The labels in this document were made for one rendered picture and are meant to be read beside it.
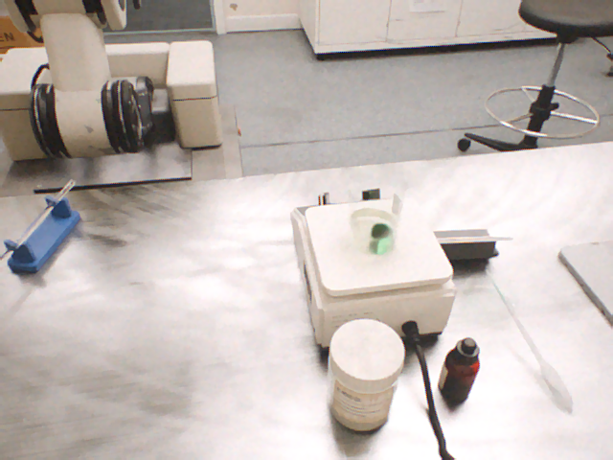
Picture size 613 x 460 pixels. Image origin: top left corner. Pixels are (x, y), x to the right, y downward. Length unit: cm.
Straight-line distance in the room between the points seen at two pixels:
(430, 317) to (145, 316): 29
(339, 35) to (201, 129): 164
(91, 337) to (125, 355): 4
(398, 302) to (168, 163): 110
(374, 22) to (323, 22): 28
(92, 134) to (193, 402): 85
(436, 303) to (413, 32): 271
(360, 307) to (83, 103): 92
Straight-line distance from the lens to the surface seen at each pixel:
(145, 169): 147
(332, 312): 45
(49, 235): 67
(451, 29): 320
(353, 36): 302
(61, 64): 127
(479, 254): 61
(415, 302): 47
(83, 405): 51
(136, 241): 64
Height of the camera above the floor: 116
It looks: 42 degrees down
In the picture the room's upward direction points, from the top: 1 degrees clockwise
